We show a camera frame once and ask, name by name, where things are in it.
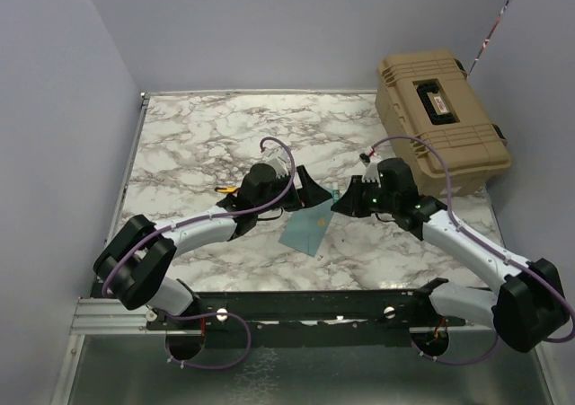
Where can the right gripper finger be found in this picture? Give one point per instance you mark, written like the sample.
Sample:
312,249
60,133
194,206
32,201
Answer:
352,195
350,207

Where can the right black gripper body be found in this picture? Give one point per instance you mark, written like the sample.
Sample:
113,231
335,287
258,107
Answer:
371,198

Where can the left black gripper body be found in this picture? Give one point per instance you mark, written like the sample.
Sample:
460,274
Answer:
289,201

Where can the teal envelope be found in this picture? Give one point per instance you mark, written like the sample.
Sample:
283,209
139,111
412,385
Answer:
306,228

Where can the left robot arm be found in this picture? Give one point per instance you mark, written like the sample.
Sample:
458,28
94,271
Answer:
134,264

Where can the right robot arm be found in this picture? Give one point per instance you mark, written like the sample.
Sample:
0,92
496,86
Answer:
523,302

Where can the yellow utility knife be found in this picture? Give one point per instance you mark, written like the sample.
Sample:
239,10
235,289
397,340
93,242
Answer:
226,190

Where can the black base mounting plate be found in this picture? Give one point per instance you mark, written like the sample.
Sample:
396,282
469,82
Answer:
307,319

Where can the tan plastic tool case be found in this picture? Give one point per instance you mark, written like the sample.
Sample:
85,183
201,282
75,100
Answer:
437,123

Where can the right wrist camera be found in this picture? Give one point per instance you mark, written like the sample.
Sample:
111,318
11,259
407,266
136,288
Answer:
371,174

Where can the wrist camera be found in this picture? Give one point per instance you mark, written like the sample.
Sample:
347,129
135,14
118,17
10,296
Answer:
371,174
278,159

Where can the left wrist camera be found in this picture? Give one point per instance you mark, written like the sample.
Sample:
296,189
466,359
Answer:
278,159

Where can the aluminium rail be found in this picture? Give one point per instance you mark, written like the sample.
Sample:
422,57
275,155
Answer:
102,317

